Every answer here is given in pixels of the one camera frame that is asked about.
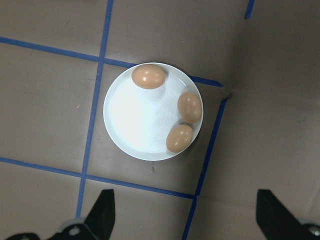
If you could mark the brown egg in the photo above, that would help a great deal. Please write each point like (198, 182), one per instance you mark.
(179, 138)
(148, 76)
(190, 107)

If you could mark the white round plate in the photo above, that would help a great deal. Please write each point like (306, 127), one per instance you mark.
(140, 120)

